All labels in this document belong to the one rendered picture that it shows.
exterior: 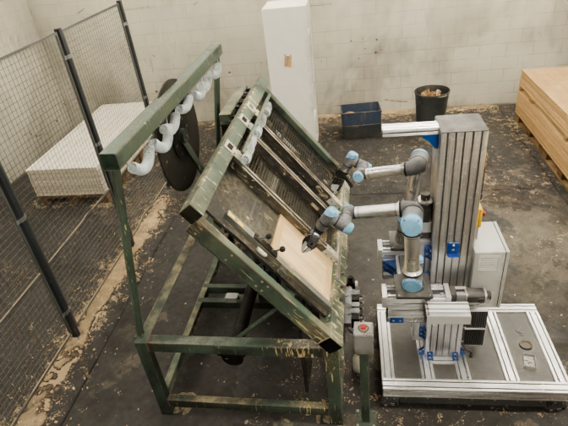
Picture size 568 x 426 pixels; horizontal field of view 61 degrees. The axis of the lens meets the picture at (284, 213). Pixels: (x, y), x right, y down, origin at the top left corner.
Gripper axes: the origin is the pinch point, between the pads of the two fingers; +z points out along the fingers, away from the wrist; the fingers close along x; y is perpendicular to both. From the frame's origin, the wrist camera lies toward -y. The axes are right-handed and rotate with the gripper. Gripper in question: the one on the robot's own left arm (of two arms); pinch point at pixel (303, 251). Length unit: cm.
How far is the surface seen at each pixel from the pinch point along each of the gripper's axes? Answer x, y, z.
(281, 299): -2.5, -25.1, 20.1
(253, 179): 50, 42, 1
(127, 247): 90, -35, 38
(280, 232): 15.9, 26.6, 15.7
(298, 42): 106, 415, 8
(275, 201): 30, 45, 8
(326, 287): -31.6, 21.5, 30.8
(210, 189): 67, -11, -11
